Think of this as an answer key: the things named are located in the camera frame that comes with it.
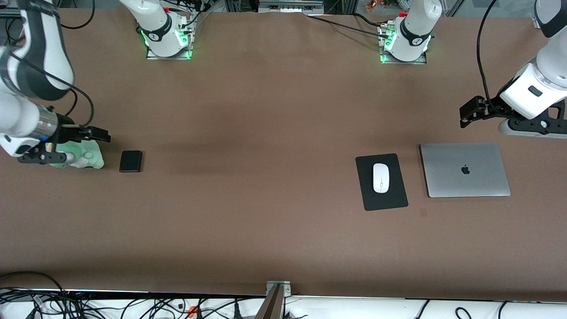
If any black phone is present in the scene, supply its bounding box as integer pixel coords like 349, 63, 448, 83
119, 150, 144, 173

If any white computer mouse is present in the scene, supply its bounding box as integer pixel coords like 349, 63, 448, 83
373, 163, 390, 194

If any black mouse pad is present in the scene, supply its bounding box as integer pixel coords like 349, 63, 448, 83
355, 153, 408, 211

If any green dinosaur plush toy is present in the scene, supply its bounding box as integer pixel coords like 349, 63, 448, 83
47, 140, 105, 170

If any silver laptop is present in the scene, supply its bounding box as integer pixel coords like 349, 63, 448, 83
419, 142, 511, 198

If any grey power box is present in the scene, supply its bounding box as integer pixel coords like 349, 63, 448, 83
258, 0, 324, 14

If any dark metal beam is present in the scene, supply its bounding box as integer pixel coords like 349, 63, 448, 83
255, 284, 284, 319

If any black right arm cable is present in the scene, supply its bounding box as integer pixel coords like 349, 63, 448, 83
9, 49, 95, 129

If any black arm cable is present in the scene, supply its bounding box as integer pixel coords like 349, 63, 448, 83
9, 49, 95, 129
476, 0, 499, 107

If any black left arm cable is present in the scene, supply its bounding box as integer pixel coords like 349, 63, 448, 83
476, 0, 499, 107

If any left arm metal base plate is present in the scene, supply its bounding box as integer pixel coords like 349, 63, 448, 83
380, 24, 428, 65

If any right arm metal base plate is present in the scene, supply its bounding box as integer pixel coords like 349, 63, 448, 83
145, 18, 194, 60

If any black looped cable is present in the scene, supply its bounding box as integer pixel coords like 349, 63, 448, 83
0, 271, 67, 311

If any black cable on table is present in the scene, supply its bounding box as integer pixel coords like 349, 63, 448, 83
305, 14, 391, 38

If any white cable tray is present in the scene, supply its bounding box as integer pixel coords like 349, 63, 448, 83
0, 290, 567, 319

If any metal table edge bracket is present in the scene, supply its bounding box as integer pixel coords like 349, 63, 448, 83
266, 280, 292, 296

